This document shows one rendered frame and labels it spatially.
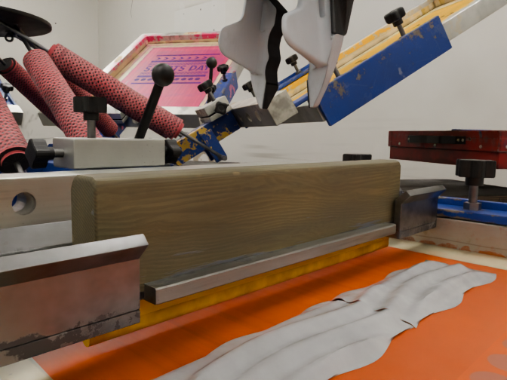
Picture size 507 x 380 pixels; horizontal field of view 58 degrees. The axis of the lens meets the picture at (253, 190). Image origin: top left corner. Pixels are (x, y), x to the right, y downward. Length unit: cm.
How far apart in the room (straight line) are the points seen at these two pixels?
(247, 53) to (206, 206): 14
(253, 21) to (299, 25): 6
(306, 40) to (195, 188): 13
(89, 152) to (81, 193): 29
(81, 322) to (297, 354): 12
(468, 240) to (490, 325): 23
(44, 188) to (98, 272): 24
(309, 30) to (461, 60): 214
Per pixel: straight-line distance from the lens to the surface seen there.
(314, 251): 38
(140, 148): 60
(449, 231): 60
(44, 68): 93
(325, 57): 35
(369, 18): 274
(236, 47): 38
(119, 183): 27
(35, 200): 49
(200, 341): 31
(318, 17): 36
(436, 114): 249
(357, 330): 32
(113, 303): 27
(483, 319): 38
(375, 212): 49
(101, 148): 57
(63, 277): 25
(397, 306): 36
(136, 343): 31
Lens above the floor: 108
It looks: 7 degrees down
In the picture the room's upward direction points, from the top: 1 degrees clockwise
